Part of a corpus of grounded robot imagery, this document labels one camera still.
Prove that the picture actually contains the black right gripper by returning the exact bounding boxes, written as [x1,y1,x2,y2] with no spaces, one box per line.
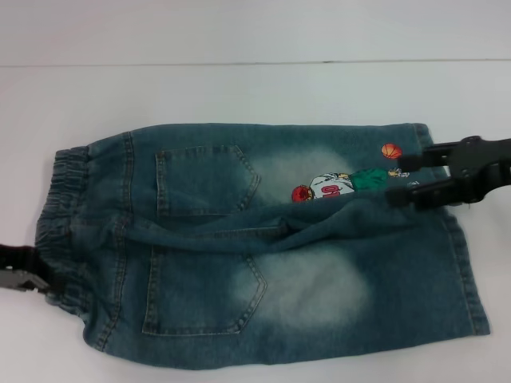
[384,135,511,211]

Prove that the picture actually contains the blue denim shorts with cartoon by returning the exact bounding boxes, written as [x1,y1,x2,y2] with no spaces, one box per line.
[34,122,491,356]

